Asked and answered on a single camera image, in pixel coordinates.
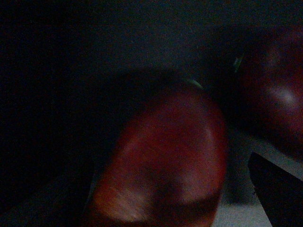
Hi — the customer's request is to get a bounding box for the red yellow mango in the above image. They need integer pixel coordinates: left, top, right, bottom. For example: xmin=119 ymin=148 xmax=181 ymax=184
xmin=81 ymin=82 xmax=228 ymax=227

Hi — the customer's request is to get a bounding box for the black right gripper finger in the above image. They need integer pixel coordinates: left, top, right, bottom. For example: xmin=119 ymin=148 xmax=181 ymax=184
xmin=248 ymin=152 xmax=303 ymax=227

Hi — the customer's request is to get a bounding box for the dark red mango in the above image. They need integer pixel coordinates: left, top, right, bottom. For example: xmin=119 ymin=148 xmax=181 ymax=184
xmin=220 ymin=26 xmax=303 ymax=157

